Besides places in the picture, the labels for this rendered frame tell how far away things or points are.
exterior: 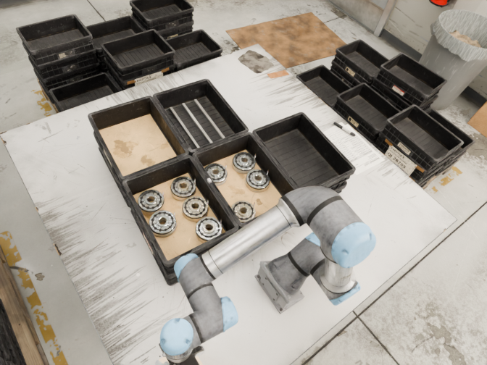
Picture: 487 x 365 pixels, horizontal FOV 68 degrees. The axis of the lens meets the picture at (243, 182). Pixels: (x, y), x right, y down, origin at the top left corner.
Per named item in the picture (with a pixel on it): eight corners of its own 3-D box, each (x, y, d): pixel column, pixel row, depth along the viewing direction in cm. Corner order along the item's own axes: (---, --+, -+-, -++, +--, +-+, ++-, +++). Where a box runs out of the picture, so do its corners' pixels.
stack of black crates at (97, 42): (135, 52, 309) (130, 14, 281) (153, 72, 296) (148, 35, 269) (90, 66, 292) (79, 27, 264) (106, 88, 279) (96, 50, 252)
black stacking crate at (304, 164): (347, 185, 166) (356, 170, 157) (296, 211, 155) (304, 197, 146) (296, 128, 184) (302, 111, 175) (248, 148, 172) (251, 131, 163)
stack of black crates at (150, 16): (177, 40, 325) (175, -11, 289) (194, 58, 313) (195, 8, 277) (135, 52, 309) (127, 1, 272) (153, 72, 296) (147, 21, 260)
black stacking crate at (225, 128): (246, 148, 172) (249, 131, 163) (190, 170, 161) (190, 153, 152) (206, 96, 190) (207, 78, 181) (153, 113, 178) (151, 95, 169)
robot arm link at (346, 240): (335, 261, 138) (343, 188, 93) (361, 294, 130) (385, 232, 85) (309, 278, 136) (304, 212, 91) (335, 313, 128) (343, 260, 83)
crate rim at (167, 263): (240, 231, 135) (240, 228, 133) (165, 269, 124) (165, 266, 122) (190, 157, 153) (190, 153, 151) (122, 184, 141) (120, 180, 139)
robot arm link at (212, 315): (220, 278, 94) (181, 298, 90) (242, 316, 88) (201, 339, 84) (220, 290, 100) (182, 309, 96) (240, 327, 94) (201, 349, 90)
